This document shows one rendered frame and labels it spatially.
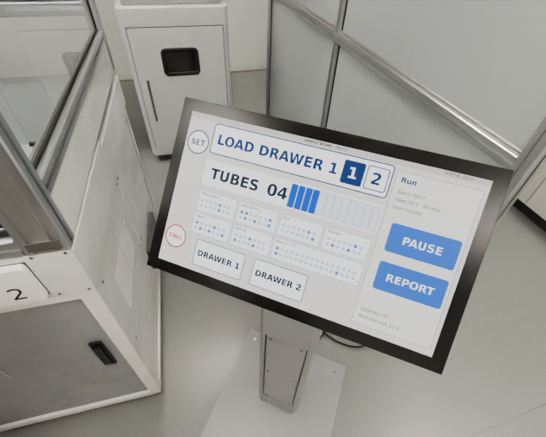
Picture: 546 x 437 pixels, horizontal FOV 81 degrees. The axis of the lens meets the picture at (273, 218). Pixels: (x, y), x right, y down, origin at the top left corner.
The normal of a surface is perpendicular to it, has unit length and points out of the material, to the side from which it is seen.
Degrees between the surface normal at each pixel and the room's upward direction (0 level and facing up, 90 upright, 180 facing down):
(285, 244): 50
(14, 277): 90
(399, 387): 0
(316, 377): 5
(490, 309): 0
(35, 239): 90
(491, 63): 90
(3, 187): 90
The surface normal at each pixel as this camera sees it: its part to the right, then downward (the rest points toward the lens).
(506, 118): -0.95, 0.18
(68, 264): 0.24, 0.69
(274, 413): 0.04, -0.70
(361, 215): -0.25, 0.04
